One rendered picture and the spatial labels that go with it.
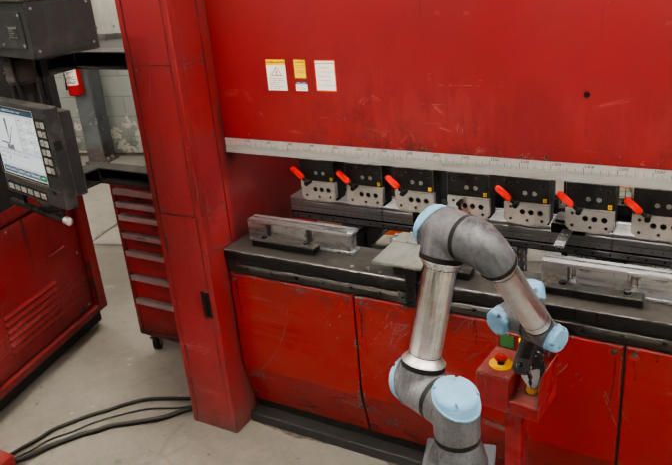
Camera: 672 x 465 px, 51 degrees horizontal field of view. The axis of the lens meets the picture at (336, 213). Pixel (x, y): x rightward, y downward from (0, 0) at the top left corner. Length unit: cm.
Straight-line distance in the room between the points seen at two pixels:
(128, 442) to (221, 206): 120
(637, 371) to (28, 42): 221
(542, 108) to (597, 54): 23
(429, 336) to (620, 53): 100
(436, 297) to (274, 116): 122
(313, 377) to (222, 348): 41
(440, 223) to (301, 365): 147
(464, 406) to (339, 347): 119
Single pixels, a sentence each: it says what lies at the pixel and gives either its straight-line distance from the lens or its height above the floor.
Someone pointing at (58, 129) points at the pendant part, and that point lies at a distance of 255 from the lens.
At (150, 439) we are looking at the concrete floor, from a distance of 346.
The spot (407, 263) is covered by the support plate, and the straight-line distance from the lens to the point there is 240.
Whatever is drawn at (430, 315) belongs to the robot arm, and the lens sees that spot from 179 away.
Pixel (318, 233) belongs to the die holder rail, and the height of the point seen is 95.
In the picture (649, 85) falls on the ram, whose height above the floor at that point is 157.
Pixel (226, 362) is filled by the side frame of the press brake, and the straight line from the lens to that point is 315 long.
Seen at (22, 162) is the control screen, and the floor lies 138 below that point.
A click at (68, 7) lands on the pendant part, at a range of 258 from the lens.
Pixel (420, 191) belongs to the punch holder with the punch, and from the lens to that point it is 253.
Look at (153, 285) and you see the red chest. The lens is 380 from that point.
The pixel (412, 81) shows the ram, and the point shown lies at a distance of 243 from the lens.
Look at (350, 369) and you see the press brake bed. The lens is 291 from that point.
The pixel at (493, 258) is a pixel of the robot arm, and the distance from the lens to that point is 167.
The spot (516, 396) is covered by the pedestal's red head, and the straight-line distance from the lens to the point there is 228.
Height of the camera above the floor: 205
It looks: 21 degrees down
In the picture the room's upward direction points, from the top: 5 degrees counter-clockwise
